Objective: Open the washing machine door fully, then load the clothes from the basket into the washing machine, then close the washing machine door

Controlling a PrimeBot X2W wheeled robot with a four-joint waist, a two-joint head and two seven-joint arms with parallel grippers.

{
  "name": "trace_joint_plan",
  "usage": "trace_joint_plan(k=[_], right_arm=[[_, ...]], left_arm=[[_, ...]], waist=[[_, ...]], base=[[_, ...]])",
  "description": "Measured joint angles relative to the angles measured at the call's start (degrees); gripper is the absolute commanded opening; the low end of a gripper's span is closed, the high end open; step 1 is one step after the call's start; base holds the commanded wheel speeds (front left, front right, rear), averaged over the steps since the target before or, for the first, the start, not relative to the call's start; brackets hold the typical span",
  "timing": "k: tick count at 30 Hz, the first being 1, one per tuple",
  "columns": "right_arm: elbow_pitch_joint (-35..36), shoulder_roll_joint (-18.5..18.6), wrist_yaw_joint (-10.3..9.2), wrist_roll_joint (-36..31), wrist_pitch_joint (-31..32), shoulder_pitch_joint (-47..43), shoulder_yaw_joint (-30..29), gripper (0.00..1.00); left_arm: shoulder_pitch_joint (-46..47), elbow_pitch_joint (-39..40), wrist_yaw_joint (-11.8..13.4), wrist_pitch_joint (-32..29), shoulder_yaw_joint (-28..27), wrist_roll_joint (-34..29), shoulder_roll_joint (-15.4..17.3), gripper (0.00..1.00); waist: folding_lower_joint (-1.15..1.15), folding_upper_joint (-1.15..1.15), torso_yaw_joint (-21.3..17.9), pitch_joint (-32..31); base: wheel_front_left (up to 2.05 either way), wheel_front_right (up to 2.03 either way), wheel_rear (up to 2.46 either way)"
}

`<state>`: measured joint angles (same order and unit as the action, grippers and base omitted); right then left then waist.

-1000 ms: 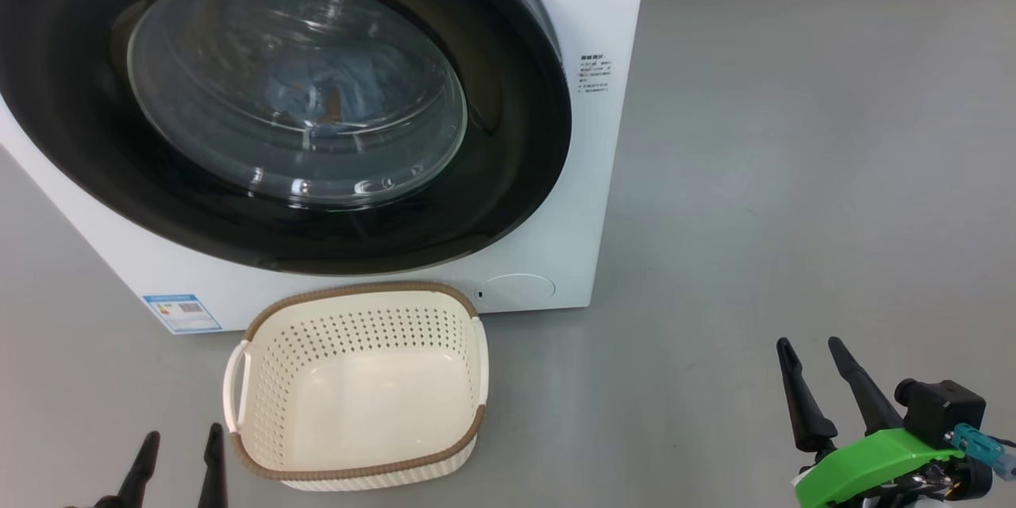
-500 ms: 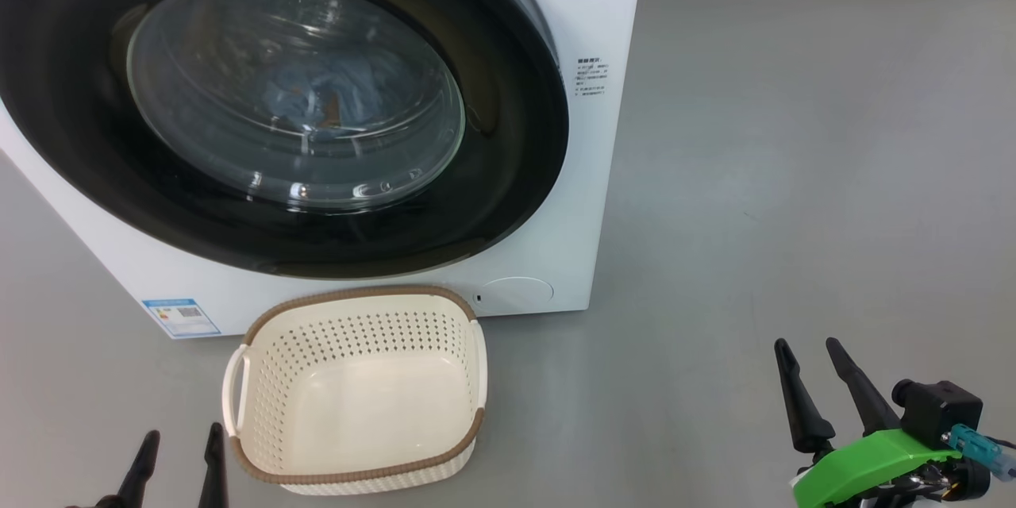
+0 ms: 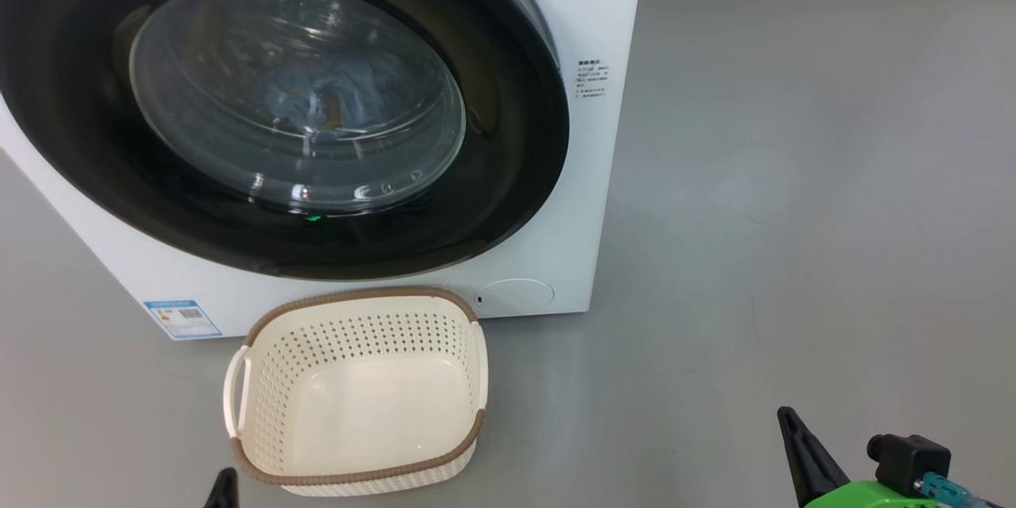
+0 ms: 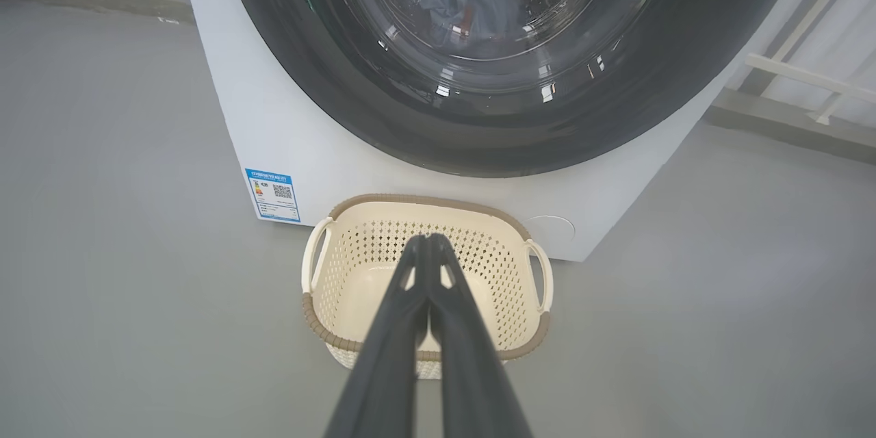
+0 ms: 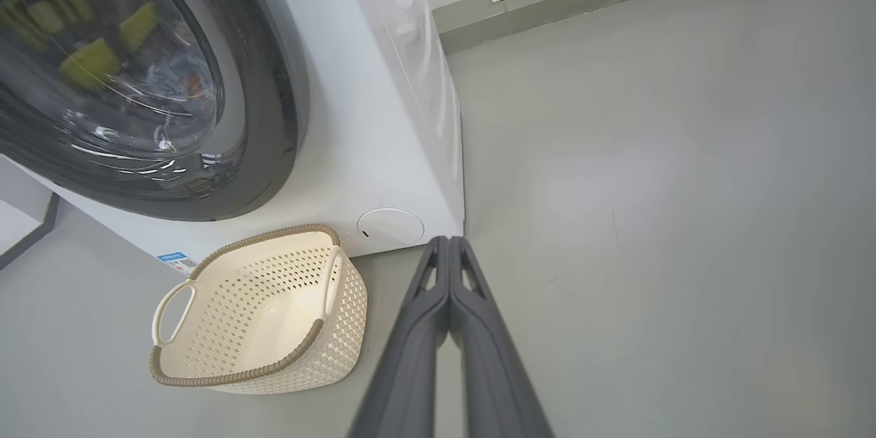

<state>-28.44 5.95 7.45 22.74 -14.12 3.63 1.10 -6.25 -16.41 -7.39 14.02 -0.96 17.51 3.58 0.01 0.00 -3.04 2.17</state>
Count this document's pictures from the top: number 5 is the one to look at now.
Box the cream perforated laundry basket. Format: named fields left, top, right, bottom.
left=149, top=224, right=368, bottom=395

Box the blue energy label sticker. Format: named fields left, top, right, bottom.
left=156, top=252, right=199, bottom=278

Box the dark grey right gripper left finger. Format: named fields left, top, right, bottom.
left=349, top=236, right=452, bottom=438

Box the round white filter cover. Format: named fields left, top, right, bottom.
left=357, top=208, right=425, bottom=248

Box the white Hisense washing machine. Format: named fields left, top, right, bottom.
left=0, top=0, right=466, bottom=279

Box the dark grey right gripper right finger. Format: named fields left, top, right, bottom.
left=448, top=236, right=555, bottom=438

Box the black round glass washer door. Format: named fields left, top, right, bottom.
left=0, top=0, right=310, bottom=222

